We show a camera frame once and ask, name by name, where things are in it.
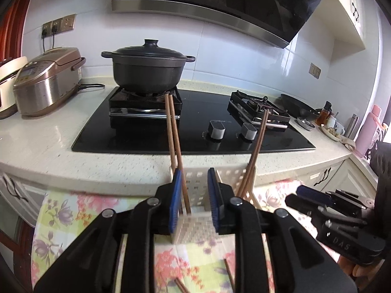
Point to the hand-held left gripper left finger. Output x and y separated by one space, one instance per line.
175 201

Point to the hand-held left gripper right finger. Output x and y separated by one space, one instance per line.
213 201

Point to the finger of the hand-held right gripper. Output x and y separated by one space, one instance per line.
302 206
314 193

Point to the white perforated plastic basket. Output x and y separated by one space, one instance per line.
195 226

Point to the brown wooden chopstick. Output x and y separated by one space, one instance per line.
175 128
246 180
170 128
258 152
229 276
180 285

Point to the person's right hand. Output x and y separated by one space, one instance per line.
366 273

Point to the beige dishcloth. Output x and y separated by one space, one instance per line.
348 144

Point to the plate with food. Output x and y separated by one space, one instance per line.
330 133

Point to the small grey dish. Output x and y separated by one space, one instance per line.
305 124

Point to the white mug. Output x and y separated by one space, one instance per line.
339 128

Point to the grey hob knob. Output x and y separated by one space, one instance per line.
216 131
248 131

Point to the person's dark clothing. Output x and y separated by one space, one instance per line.
381 168

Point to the small white jar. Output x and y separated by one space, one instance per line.
330 122

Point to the black glass gas hob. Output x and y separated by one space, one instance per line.
137 137

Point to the steel thermos flask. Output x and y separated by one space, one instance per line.
352 126

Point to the amber oil bottle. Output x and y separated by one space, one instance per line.
324 116

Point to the pink water bottle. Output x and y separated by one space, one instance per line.
368 134

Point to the black wok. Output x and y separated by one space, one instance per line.
296 105

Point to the black burner grate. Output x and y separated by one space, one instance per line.
143 100
259 110

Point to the floral tablecloth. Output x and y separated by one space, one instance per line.
61 213

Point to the speckled stone countertop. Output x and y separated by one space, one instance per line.
61 146

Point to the black casserole pot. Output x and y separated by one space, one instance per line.
146 73

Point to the black pot lid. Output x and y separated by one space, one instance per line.
149 50

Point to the bronze steel rice cooker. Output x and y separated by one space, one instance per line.
45 82

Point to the white electric cooker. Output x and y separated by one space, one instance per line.
6 97

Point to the red wooden glass door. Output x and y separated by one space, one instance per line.
15 15

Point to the gold wall switch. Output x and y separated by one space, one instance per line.
315 70

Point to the white wall cabinet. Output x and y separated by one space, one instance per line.
345 12

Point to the gold wall socket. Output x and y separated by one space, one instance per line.
45 27
56 24
68 22

